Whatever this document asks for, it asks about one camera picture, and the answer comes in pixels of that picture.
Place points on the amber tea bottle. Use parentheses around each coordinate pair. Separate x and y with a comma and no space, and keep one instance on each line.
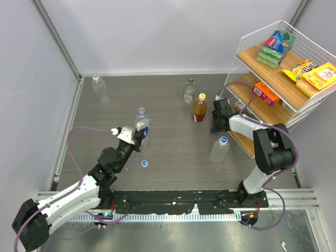
(199,110)

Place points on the clear bottle blue cap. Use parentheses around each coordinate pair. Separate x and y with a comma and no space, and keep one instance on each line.
(219,150)

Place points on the blue label water bottle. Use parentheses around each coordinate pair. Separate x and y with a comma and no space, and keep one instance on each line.
(142,121)

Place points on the green cap glass bottle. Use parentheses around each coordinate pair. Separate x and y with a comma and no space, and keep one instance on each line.
(189,90)

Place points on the yellow sponge pack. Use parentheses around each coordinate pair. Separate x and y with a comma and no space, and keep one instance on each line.
(316,79)

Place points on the orange red box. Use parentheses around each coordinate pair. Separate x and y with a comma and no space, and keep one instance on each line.
(265,94)

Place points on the clear empty plastic bottle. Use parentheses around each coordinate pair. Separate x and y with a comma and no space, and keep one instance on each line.
(100,89)

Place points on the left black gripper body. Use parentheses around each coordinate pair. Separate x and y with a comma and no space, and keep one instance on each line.
(136,145)

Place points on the small white box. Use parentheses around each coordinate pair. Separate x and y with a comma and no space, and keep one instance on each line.
(238,106)

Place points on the white wire shelf rack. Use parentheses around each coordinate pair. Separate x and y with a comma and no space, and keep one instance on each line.
(247,70)

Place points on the blue white bottle cap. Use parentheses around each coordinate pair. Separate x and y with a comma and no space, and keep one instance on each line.
(144,163)

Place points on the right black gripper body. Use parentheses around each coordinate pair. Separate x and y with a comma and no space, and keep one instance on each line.
(216,123)

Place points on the yellow candy bag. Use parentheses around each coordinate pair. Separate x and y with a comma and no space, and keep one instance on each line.
(296,73)

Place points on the green sponge pack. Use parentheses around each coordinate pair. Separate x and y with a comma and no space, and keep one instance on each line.
(275,48)

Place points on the white slotted cable duct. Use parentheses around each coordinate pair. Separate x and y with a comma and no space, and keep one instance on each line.
(194,216)

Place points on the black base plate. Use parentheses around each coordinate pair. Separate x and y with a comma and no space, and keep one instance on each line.
(180,202)

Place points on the yellow bottle cap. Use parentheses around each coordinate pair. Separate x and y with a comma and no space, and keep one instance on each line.
(202,96)

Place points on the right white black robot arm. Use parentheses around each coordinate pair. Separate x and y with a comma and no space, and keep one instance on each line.
(273,147)

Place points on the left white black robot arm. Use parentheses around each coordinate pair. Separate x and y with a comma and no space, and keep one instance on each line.
(36,221)

